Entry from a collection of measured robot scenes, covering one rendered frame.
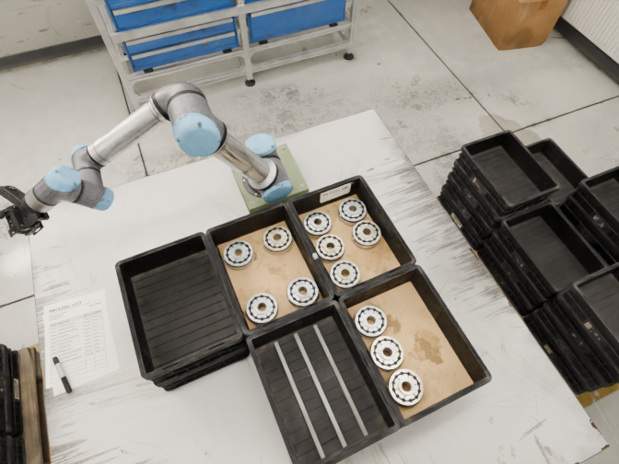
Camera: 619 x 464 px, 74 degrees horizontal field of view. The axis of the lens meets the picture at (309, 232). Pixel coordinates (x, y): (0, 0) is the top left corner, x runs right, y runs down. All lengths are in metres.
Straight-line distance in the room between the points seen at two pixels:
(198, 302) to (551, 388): 1.20
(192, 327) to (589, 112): 3.19
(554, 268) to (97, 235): 2.04
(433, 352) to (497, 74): 2.73
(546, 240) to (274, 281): 1.43
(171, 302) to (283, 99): 2.08
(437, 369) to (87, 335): 1.18
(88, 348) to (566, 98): 3.46
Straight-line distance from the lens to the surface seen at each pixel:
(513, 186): 2.30
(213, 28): 3.03
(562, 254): 2.33
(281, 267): 1.44
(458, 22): 4.18
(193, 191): 1.82
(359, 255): 1.47
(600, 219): 2.35
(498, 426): 1.56
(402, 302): 1.43
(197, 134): 1.17
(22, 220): 1.45
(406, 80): 3.45
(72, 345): 1.67
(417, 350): 1.39
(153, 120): 1.33
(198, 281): 1.46
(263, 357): 1.34
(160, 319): 1.44
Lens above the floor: 2.13
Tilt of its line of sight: 60 degrees down
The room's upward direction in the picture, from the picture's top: 2 degrees clockwise
